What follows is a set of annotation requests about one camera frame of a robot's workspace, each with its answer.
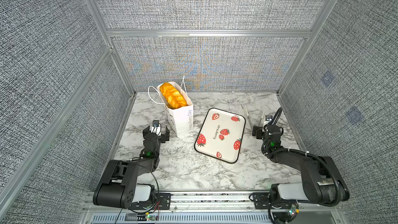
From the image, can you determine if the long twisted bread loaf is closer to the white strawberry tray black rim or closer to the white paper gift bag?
the white paper gift bag

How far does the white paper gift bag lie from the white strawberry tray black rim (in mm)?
96

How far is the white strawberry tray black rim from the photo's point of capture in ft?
2.95

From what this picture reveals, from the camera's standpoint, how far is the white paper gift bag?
0.81 metres

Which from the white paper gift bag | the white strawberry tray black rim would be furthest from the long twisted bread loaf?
the white strawberry tray black rim
